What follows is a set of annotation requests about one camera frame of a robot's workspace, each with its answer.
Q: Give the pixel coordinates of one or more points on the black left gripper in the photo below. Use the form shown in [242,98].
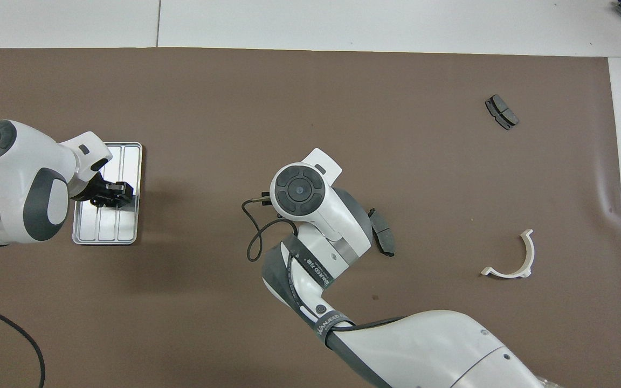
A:
[92,188]

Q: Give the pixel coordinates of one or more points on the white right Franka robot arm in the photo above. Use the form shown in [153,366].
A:
[332,221]

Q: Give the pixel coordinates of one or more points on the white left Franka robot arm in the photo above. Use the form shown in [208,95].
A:
[14,172]

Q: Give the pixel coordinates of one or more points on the silver metal tray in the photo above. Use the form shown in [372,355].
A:
[127,221]

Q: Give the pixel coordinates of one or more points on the brown table mat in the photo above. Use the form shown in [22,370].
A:
[208,108]

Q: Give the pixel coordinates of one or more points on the long dark grey brake pad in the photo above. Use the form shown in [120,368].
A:
[383,234]

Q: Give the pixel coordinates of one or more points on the short dark grey brake pad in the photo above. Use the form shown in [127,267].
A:
[504,112]

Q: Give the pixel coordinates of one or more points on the white curved plastic bracket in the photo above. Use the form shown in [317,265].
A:
[526,264]

